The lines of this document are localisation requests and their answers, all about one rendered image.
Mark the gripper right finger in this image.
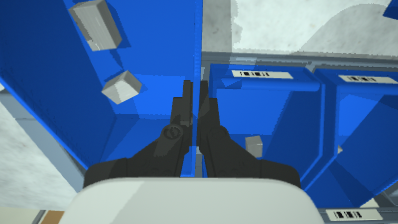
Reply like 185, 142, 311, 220
196, 80, 301, 189

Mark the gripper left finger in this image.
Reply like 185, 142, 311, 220
83, 80, 193, 189

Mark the dark grey shelf rack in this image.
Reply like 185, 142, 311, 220
0, 51, 398, 224

